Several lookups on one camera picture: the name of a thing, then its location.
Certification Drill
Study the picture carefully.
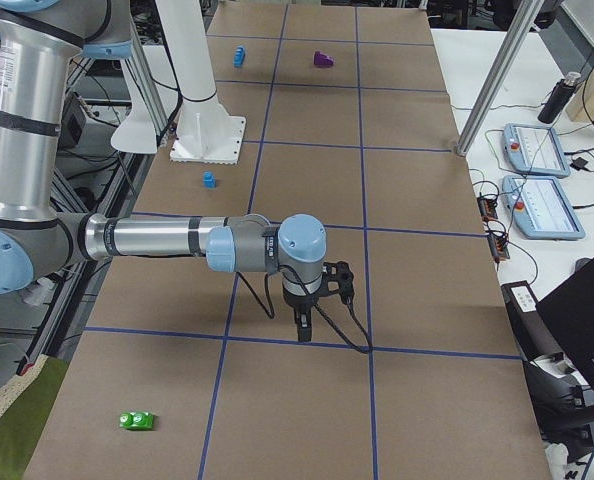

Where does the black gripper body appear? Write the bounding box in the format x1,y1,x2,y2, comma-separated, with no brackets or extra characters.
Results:
283,288,319,313

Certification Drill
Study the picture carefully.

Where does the purple trapezoid block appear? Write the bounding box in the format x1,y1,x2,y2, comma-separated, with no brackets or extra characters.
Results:
313,51,335,68

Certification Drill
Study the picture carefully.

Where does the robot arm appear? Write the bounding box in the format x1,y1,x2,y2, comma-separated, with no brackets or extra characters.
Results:
0,1,326,342

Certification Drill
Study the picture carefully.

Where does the small blue block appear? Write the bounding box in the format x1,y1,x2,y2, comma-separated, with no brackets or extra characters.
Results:
202,171,217,189

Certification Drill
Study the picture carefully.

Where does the green block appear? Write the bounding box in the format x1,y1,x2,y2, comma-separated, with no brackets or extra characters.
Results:
118,411,155,431

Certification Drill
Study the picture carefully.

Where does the small electronics board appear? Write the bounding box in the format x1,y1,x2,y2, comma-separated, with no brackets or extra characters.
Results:
477,195,510,265

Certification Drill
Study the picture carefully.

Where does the long blue block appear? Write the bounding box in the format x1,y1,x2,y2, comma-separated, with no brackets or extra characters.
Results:
233,45,246,68

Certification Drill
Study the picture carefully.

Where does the near teach pendant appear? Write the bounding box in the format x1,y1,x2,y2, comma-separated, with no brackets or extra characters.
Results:
502,175,586,241

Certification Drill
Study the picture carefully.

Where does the teach pendant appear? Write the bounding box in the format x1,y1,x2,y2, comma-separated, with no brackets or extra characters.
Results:
502,123,570,178
502,175,586,241

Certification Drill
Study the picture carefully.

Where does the far teach pendant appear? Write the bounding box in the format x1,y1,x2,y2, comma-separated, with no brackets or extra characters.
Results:
502,123,570,178

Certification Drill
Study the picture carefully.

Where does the green cloth with fringe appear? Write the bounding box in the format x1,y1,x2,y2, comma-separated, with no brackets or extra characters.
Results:
0,355,68,479

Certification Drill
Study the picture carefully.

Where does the black water bottle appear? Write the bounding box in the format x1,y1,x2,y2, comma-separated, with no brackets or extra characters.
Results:
537,71,582,124

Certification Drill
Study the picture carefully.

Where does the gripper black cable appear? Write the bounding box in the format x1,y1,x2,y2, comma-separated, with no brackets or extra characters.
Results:
236,264,374,355

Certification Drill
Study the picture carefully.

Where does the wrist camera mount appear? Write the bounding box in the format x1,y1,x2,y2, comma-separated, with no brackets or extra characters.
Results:
322,261,355,305

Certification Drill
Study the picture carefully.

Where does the white camera stand pedestal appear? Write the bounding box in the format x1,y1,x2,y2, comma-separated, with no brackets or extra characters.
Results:
156,0,246,164

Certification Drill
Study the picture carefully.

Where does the aluminium frame post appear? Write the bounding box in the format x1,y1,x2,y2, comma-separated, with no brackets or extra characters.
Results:
455,0,545,157

